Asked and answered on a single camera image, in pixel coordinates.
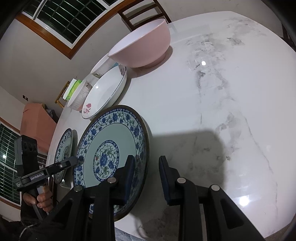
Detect dark wooden chair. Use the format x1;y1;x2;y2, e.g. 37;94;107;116
117;1;171;32

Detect large pink bowl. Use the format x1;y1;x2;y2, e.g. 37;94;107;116
108;19;171;68

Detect light bamboo chair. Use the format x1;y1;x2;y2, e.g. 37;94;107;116
55;81;70;108

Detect large blue floral plate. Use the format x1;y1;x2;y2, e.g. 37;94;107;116
73;105;149;220

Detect small blue floral plate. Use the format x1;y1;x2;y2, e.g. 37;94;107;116
54;128;73;184

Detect left hand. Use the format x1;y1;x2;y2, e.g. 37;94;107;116
23;186;53;212

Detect pink cloth covered furniture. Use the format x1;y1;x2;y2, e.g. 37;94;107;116
20;103;57;154

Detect white plate pink flowers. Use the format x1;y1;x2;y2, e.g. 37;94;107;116
82;65;127;119

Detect window with wooden frame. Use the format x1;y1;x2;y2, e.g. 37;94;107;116
16;1;135;59

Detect white pink ribbed bowl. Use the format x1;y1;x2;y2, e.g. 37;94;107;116
67;79;92;111

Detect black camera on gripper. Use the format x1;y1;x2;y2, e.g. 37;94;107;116
14;135;39;177

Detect white blue ribbed bowl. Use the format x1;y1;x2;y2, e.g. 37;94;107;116
90;54;118;79

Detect green tissue pack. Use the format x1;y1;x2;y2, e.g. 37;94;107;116
63;79;82;101

